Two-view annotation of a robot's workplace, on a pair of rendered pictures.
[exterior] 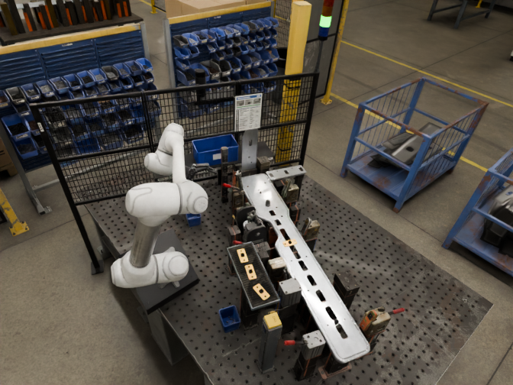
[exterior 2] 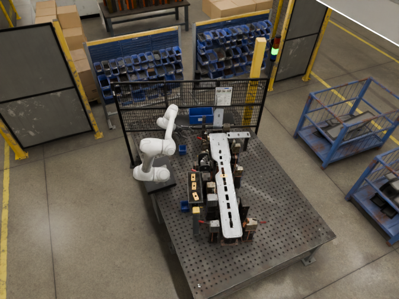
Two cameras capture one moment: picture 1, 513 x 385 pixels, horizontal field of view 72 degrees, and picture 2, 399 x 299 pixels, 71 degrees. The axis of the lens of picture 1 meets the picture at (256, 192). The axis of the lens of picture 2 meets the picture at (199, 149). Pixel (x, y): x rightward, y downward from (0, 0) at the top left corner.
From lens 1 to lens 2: 1.13 m
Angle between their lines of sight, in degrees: 15
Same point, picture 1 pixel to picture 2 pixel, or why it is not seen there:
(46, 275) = (108, 163)
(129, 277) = (140, 175)
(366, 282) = (265, 206)
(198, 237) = (183, 161)
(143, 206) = (145, 148)
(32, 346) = (97, 197)
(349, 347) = (231, 232)
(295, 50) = (255, 65)
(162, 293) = (157, 186)
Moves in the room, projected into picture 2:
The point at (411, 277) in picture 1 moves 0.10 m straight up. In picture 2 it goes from (293, 210) to (295, 205)
